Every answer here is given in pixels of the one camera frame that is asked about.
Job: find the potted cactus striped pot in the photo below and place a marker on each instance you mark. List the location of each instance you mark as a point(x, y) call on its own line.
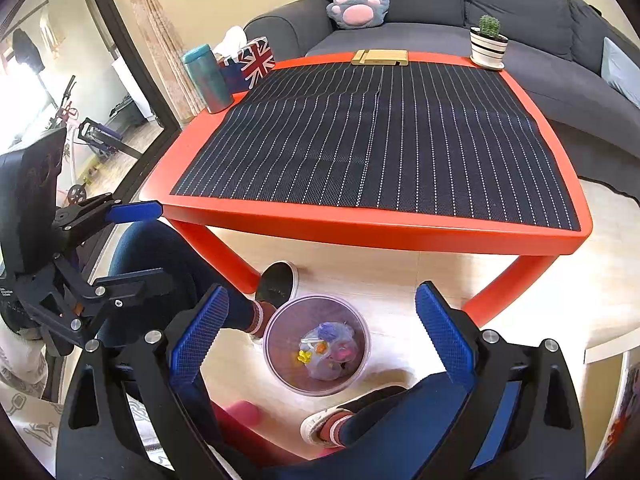
point(488, 46)

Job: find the person's leg jeans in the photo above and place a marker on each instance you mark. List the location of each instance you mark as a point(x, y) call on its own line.
point(390, 436)
point(154, 245)

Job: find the dark grey sofa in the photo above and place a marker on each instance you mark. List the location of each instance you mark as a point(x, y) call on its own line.
point(555, 52)

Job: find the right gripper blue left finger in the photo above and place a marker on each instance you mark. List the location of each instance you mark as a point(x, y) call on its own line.
point(192, 332)

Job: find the teal tumbler bottle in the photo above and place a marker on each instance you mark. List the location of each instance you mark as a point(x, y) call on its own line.
point(202, 67)

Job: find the right foot slipper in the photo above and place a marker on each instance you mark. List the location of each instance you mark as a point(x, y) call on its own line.
point(322, 428)

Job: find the cat paw cushion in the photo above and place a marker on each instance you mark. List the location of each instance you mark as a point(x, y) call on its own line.
point(358, 14)

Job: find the person's left leg jeans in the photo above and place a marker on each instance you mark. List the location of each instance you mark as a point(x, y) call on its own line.
point(154, 245)

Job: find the light blue cushion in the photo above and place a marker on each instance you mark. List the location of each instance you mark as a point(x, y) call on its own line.
point(620, 73)

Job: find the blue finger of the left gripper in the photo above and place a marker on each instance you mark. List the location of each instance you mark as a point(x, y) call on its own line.
point(134, 287)
point(134, 212)

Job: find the translucent pink trash bin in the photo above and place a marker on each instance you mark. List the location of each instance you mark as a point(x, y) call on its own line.
point(316, 345)

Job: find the black striped table mat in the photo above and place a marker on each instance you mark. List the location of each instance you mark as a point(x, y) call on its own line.
point(426, 138)

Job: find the left foot slipper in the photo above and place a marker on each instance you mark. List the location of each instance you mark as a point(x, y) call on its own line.
point(278, 284)

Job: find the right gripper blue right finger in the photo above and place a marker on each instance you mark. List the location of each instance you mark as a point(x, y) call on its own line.
point(445, 327)

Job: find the person's right leg jeans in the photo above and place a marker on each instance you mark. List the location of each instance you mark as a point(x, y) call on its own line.
point(390, 436)

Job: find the wooden phone stand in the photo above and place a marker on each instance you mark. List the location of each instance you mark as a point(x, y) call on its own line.
point(380, 57)

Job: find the union jack tissue box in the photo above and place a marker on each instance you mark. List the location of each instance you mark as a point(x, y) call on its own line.
point(243, 63)

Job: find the foot slipper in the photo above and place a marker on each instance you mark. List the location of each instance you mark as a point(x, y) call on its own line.
point(278, 284)
point(322, 428)

